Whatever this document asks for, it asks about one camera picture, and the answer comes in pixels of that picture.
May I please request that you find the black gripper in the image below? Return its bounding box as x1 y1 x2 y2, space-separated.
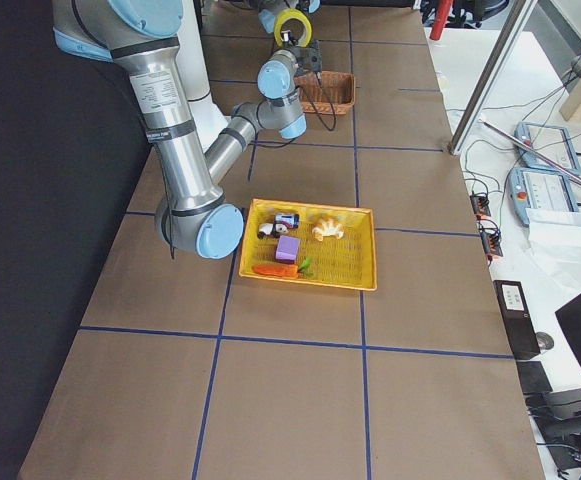
280 30 323 75

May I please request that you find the yellow tape roll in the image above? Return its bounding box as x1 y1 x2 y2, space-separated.
273 8 313 47

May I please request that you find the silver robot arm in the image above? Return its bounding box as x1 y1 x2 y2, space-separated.
229 0 321 33
52 1 321 259

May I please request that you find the brown wicker basket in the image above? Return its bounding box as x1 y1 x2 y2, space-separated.
295 71 356 116

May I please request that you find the yellow plastic woven basket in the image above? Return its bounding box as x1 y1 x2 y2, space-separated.
239 199 377 291

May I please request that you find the red cylinder roll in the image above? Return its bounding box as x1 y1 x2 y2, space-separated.
429 0 453 41

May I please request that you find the small black labelled can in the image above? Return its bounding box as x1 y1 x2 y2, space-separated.
275 212 300 230

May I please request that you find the toy panda figure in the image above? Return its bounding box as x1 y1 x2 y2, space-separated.
257 222 288 239

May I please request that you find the toy croissant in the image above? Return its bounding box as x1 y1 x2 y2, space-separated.
311 218 344 242

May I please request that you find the purple foam block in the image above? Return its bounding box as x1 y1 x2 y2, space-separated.
275 235 300 264

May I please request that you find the orange toy carrot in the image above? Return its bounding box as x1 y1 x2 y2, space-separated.
252 258 314 279

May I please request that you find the near teach pendant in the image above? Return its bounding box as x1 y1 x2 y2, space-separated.
507 167 579 227

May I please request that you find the teach pendant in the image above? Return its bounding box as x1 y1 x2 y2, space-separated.
507 167 579 227
514 122 581 175

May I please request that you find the far teach pendant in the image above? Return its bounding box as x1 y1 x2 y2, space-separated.
514 122 581 175

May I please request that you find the black power adapter box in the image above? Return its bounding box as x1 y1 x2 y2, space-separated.
493 280 540 360

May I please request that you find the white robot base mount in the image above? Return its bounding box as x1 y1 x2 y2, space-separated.
176 0 228 151

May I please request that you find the aluminium frame post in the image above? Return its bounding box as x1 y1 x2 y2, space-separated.
448 0 538 156

